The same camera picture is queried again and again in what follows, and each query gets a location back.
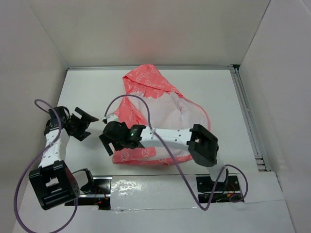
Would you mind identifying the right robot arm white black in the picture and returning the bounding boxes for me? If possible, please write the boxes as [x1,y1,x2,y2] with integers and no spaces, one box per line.
[99,121,229,190]

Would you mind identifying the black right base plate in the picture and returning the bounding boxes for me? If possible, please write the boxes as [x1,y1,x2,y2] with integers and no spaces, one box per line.
[196,175,243,204]

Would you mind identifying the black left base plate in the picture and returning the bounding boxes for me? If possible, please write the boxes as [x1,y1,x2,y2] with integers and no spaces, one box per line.
[78,176,112,210]

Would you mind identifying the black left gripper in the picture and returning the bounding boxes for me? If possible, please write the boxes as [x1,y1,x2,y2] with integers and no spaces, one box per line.
[66,107,99,141]

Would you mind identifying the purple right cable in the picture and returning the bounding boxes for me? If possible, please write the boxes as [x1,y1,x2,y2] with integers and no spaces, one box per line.
[104,94,248,211]

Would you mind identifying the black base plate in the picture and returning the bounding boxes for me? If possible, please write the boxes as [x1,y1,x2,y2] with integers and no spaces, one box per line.
[78,176,112,210]
[196,175,243,204]

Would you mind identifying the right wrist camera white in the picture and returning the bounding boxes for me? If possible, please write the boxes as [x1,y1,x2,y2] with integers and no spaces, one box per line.
[103,113,119,124]

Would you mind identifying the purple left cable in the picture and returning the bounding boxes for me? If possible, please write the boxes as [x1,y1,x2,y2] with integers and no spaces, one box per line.
[15,99,79,233]

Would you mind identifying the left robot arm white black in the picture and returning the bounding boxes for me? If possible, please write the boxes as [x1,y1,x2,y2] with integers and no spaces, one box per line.
[29,106,98,210]

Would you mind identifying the pink hooded jacket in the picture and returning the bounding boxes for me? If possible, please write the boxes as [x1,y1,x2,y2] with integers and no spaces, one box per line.
[112,65,210,166]

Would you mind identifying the purple cable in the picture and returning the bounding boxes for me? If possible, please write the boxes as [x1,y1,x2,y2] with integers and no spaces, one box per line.
[15,99,79,233]
[104,94,248,211]

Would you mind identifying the aluminium frame rail back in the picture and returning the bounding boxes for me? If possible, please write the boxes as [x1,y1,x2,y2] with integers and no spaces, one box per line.
[68,65,235,73]

